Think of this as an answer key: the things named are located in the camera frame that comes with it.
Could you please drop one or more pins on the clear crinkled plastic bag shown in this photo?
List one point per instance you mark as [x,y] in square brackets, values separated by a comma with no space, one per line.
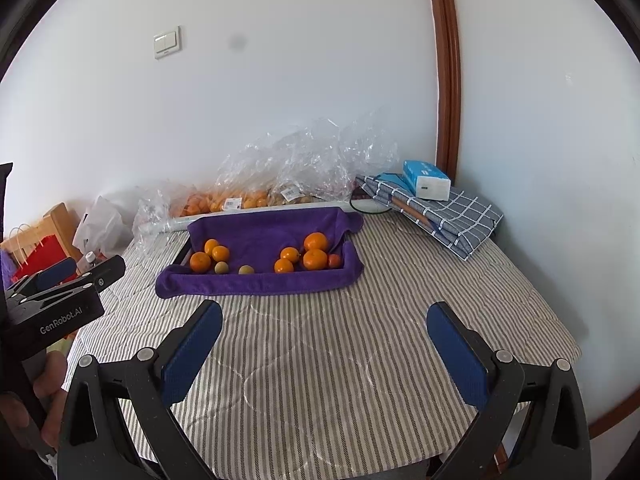
[325,160]

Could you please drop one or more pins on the small yellow-orange fruit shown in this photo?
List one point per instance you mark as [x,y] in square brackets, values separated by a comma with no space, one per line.
[211,245]

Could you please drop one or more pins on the white plastic bag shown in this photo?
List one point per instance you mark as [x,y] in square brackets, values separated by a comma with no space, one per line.
[100,230]

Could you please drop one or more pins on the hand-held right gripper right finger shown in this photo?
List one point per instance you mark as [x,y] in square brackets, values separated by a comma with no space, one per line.
[460,360]

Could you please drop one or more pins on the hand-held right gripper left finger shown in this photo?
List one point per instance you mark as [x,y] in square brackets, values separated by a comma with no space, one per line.
[192,355]

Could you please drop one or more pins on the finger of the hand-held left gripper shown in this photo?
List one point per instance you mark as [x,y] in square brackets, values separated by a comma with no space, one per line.
[107,270]
[52,271]

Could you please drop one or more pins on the light wooden furniture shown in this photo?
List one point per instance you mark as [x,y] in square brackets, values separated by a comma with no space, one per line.
[57,217]

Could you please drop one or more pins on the clear plastic bottle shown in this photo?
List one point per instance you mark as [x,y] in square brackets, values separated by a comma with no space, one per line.
[90,261]

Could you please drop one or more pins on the person's left hand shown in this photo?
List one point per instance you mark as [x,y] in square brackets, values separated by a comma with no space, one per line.
[52,390]

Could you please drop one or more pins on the clear plastic bag of oranges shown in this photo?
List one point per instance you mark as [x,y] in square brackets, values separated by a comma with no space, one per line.
[220,200]

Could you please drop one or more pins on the grey striped blanket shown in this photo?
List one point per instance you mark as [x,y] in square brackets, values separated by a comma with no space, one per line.
[325,360]

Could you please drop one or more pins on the small red fruit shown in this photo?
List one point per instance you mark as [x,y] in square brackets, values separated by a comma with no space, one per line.
[334,261]

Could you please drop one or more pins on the purple towel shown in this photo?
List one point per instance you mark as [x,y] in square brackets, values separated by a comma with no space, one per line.
[260,232]

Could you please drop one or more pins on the yellow-green round fruit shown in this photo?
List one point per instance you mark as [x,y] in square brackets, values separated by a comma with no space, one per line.
[244,270]
[221,268]

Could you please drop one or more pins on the blue tissue pack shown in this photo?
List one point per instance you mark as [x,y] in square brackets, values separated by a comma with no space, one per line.
[425,180]

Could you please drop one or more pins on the white wall light switch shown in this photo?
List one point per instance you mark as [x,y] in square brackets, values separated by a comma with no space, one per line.
[166,42]

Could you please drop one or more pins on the red paper bag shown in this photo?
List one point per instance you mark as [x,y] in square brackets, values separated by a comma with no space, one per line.
[40,256]

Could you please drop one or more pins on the brown wooden door frame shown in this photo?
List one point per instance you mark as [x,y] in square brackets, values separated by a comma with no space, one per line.
[447,60]

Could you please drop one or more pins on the large orange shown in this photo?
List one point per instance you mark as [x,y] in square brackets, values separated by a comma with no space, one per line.
[316,241]

